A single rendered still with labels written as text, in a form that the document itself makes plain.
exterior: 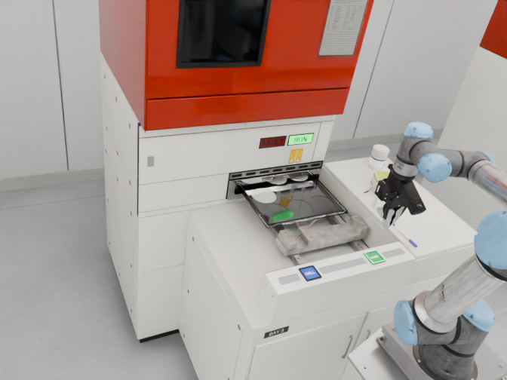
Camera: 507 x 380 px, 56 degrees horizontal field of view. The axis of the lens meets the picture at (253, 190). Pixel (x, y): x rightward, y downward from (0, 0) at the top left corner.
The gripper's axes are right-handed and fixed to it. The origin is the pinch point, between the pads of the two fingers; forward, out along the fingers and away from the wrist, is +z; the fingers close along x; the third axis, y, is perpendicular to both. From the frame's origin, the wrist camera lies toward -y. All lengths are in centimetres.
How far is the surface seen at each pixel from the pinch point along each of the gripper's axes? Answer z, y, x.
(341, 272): 14.6, -1.8, 15.4
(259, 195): 21, 51, 19
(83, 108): 55, 207, 64
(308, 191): 21, 49, -4
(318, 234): 22.6, 24.8, 5.6
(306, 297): 19.6, -4.0, 28.7
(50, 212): 111, 177, 92
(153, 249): 46, 59, 60
